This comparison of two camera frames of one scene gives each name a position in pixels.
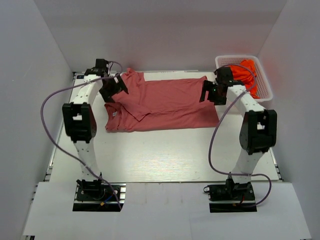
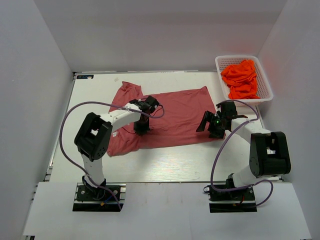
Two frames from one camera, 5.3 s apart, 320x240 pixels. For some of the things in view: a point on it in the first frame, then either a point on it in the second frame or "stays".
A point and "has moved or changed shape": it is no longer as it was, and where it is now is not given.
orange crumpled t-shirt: x=244 y=74 stays
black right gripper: x=207 y=85 to x=209 y=116
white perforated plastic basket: x=264 y=90 stays
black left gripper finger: x=108 y=98 to x=139 y=131
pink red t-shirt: x=159 y=105 has moved or changed shape
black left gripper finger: x=121 y=84 to x=146 y=130
